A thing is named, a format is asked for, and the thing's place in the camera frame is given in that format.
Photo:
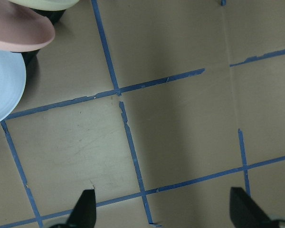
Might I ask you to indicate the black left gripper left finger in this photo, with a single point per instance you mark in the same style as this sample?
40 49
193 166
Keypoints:
84 212

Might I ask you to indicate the pink plate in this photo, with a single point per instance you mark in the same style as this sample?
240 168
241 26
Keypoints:
11 16

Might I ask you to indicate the cream plate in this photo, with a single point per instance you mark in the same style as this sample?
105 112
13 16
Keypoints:
48 5

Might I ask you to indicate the light blue plate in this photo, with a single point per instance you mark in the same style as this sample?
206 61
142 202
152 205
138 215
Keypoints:
12 81

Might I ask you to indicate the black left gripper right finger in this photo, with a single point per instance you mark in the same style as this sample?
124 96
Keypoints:
244 212

